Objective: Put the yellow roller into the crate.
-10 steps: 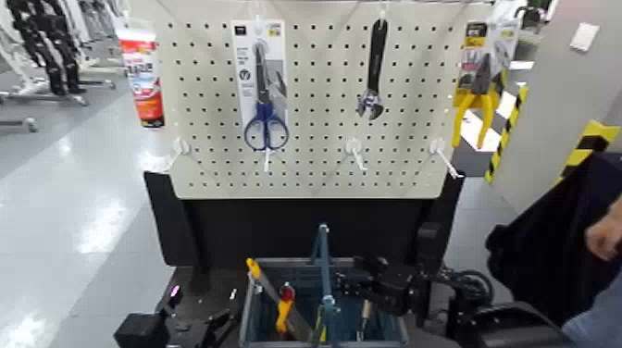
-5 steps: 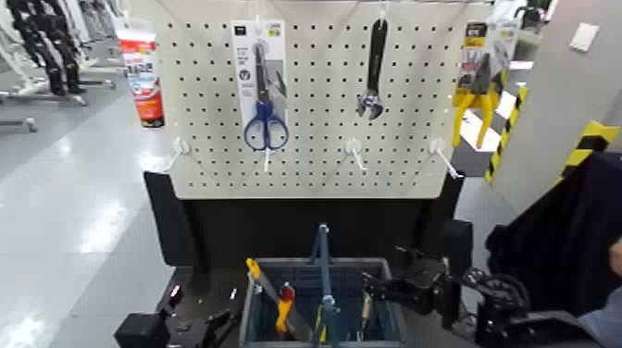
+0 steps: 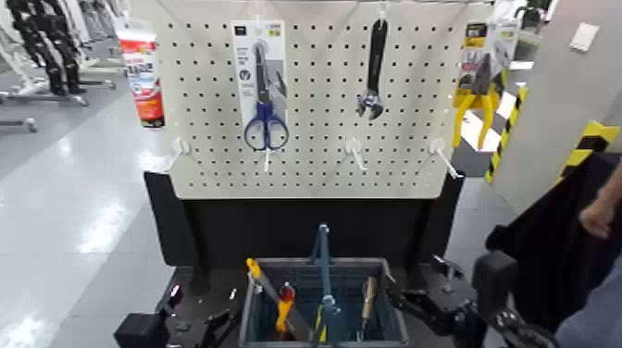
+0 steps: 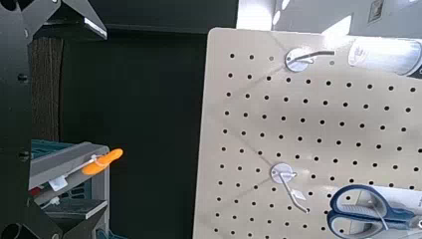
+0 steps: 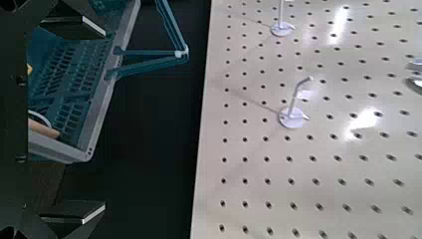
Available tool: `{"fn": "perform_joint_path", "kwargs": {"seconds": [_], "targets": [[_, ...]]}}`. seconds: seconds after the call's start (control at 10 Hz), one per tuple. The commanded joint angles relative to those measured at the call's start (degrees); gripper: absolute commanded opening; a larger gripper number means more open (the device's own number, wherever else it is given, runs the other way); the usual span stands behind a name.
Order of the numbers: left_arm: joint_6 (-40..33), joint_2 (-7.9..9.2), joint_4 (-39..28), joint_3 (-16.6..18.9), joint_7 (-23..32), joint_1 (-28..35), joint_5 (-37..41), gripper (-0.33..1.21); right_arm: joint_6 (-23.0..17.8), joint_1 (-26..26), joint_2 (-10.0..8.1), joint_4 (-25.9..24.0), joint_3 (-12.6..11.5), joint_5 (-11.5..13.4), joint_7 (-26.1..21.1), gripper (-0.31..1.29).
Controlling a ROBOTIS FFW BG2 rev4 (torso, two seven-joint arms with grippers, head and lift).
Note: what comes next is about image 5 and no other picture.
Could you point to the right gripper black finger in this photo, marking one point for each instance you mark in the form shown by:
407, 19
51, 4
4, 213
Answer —
79, 25
73, 212

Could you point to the blue grey plastic crate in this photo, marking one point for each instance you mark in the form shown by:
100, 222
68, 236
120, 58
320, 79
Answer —
99, 109

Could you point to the black pegboard stand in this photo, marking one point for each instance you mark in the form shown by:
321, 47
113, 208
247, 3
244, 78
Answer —
149, 149

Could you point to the white pegboard hook with tag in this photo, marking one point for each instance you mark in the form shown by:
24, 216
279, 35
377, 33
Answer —
290, 119

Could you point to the beige perforated pegboard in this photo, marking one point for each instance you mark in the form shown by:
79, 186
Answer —
315, 159

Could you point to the silver black adjustable wrench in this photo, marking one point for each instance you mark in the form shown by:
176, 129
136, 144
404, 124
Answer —
416, 63

